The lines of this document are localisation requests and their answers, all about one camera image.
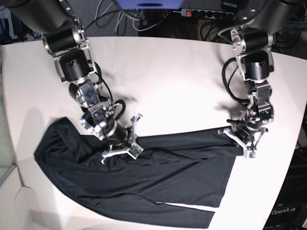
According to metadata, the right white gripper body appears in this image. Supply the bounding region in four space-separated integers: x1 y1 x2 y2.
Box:
101 114 144 164

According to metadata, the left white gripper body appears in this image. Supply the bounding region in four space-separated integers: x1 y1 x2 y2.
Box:
217 127 268 159

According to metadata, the dark navy long-sleeve shirt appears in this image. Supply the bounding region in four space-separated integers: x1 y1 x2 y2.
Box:
34 118 243 229

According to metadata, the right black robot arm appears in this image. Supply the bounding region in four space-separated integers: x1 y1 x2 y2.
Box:
0 0 143 163

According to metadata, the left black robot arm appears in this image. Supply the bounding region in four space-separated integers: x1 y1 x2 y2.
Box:
218 0 307 159

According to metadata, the black OpenArm control box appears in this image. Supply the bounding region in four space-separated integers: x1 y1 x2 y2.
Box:
264 147 307 230

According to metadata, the blue plastic box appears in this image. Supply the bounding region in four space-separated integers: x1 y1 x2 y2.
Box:
116 0 183 9

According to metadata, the white cable bundle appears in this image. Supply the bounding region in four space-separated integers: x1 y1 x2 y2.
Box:
93 0 166 34

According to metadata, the white power strip red switch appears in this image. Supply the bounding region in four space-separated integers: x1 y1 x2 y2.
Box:
179 8 235 20

